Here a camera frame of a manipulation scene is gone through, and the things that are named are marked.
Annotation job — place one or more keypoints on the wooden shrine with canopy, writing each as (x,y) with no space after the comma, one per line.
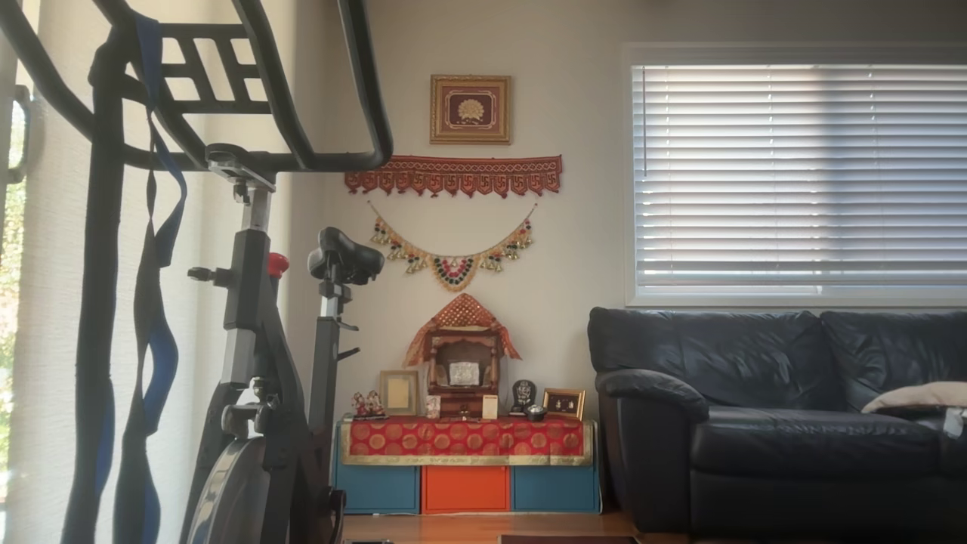
(462,317)

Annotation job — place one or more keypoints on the dark idol statue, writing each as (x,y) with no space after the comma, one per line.
(523,394)

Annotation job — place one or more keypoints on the small white card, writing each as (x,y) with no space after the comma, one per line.
(490,407)

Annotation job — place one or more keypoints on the small decorated ornament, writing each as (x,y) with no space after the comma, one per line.
(433,406)

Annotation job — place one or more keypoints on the small black bowl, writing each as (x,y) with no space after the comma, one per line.
(535,413)

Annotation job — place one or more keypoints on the small gold framed picture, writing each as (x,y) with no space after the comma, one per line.
(563,404)

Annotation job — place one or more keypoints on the red gold patterned cloth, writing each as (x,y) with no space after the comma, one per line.
(464,440)

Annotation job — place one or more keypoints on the small colourful figurines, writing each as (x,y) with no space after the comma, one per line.
(369,406)

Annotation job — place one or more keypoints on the blue storage bin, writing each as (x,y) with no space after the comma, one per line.
(555,489)
(378,489)

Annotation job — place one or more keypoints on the black exercise bike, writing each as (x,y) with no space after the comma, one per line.
(257,363)

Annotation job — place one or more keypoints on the dark floor rug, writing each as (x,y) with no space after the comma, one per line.
(566,539)

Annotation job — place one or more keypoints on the black leather sofa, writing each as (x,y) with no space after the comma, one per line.
(755,453)

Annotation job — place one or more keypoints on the white window blinds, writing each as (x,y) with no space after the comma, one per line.
(801,174)

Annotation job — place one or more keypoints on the white sheer curtain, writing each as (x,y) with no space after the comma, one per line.
(53,302)

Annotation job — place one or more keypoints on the beige cushion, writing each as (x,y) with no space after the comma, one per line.
(922,394)

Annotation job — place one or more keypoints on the beaded garland wall hanging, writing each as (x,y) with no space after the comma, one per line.
(452,270)

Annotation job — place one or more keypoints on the red embroidered wall hanging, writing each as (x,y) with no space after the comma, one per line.
(453,174)

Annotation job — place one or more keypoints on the gold photo frame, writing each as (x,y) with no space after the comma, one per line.
(398,393)

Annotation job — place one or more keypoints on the gold framed wall picture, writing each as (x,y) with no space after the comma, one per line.
(470,109)

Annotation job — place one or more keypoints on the white window frame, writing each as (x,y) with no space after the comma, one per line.
(628,174)

